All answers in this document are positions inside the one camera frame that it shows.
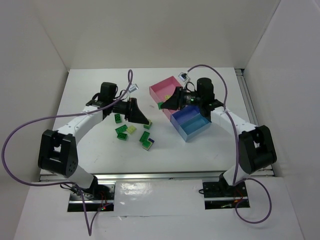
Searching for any aluminium side rail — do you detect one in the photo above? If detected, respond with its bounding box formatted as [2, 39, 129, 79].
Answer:
[235, 69, 277, 175]

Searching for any green narrow lego brick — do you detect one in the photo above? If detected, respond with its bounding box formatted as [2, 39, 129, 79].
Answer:
[139, 131, 150, 143]

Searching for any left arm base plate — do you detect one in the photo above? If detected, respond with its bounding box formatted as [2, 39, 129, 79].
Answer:
[61, 181, 116, 213]

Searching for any purple cable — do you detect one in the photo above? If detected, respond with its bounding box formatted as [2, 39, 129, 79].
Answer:
[1, 69, 134, 237]
[184, 64, 273, 224]

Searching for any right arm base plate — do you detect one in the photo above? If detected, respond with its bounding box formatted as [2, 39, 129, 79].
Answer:
[198, 182, 250, 210]

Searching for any large pink container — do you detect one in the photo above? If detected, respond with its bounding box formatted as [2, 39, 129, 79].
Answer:
[149, 76, 181, 104]

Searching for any green yellow blue lego stack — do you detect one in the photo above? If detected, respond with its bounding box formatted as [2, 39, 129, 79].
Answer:
[142, 138, 155, 151]

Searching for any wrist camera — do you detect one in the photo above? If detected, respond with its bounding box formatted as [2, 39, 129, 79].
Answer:
[128, 83, 139, 92]
[178, 72, 190, 83]

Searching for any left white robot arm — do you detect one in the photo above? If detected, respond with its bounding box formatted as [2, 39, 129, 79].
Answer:
[38, 82, 149, 198]

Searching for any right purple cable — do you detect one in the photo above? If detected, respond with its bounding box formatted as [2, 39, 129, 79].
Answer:
[184, 64, 273, 224]

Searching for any green long lego brick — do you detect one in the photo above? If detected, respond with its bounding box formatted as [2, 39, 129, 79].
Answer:
[115, 124, 128, 134]

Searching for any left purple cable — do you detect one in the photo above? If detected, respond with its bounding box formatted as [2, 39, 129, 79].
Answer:
[1, 69, 134, 237]

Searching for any light blue container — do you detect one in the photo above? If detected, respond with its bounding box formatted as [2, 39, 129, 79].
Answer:
[178, 113, 211, 142]

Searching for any dark blue container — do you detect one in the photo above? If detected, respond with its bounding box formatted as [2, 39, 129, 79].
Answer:
[170, 105, 200, 130]

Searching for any yellow lego brick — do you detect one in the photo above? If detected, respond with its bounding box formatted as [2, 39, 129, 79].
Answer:
[126, 125, 137, 135]

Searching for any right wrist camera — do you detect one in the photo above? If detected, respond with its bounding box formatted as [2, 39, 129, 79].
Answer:
[178, 72, 190, 83]

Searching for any green small lego upside down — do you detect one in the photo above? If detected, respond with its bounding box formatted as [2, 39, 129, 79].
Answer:
[117, 132, 128, 141]

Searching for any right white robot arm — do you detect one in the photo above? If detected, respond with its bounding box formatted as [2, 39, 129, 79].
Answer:
[160, 77, 277, 189]

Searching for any green and yellow lego stack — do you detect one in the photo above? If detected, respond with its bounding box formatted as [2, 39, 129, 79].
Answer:
[143, 120, 153, 130]

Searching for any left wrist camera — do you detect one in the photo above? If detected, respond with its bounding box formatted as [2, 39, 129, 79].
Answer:
[128, 83, 139, 92]

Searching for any aluminium front rail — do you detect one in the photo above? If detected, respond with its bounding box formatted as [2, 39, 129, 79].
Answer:
[39, 170, 226, 182]

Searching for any small pink container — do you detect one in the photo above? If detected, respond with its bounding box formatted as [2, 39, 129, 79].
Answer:
[161, 104, 189, 120]

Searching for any small green lego piece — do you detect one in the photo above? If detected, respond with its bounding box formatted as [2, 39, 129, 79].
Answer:
[157, 101, 163, 110]

